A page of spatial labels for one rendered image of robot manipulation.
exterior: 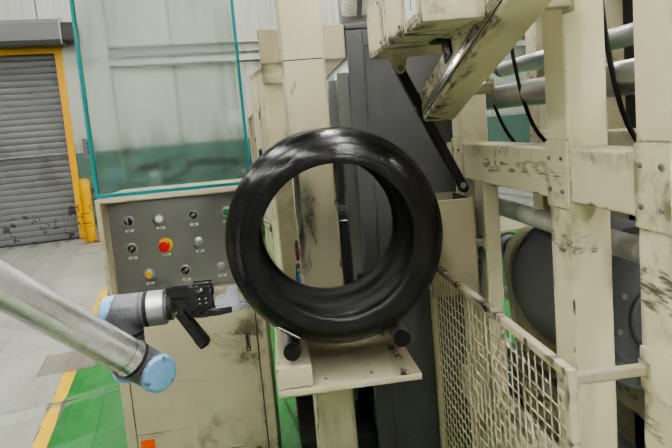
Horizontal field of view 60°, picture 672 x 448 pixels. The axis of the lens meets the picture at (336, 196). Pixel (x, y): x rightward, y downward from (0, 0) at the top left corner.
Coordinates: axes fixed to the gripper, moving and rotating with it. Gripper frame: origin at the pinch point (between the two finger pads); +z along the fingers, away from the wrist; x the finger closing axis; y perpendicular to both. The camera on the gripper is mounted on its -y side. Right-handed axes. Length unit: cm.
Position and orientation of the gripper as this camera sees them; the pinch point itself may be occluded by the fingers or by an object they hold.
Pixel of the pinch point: (246, 305)
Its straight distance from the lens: 158.5
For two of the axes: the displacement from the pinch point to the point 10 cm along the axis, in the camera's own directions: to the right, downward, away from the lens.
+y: -0.9, -9.9, -1.1
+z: 9.9, -1.0, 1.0
